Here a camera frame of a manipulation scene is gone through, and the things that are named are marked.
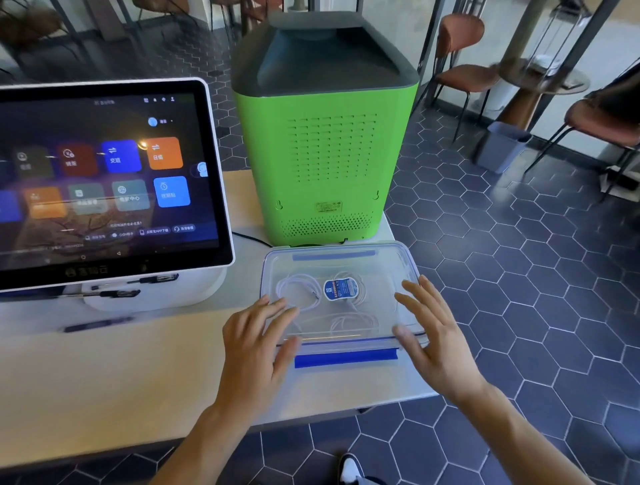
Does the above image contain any orange brown chair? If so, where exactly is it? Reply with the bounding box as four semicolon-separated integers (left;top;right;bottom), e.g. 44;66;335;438
413;12;502;145

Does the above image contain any person's right white shoe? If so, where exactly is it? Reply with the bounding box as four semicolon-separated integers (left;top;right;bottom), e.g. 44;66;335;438
338;453;367;485

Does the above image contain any grey waste bin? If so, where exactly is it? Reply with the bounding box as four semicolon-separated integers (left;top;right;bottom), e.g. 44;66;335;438
476;121;533;175

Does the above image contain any white cable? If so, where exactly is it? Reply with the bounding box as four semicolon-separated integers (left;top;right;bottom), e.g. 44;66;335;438
275;273;322;314
331;271;370;306
327;313;382;342

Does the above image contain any clear plastic lid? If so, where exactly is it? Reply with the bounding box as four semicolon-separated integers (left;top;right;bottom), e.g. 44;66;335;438
261;241;427;352

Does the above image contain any black frame glass lantern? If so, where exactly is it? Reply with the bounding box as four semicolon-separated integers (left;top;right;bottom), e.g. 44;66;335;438
526;0;595;77

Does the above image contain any black pen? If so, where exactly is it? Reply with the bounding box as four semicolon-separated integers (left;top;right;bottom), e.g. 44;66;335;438
63;315;137;334

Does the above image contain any brown padded armchair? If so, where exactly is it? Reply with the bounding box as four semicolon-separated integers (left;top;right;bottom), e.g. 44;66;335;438
0;5;69;52

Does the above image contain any person's right hand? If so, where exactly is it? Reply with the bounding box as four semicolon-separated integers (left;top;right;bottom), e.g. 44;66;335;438
391;274;489;406

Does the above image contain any person's left hand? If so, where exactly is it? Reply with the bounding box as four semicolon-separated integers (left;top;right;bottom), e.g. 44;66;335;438
213;294;303;416

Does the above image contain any white touchscreen terminal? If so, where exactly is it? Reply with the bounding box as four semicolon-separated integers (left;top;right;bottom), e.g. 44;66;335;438
0;77;237;314

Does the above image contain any person's right forearm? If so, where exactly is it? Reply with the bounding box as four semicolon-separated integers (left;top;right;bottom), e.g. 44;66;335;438
453;382;595;485

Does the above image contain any green cabinet machine grey top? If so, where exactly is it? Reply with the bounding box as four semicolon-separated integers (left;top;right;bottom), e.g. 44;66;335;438
229;11;421;248

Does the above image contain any black usb adapter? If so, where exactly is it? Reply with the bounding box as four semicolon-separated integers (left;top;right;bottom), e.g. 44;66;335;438
69;289;142;300
89;273;179;292

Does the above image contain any black power cord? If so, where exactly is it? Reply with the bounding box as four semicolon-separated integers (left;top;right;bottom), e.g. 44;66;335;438
231;231;275;248

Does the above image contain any round wooden table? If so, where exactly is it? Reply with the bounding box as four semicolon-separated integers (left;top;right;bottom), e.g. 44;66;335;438
493;55;592;132

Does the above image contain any clear container with blue clips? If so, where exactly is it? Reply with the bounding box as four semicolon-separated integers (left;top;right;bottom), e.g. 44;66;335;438
259;241;432;372

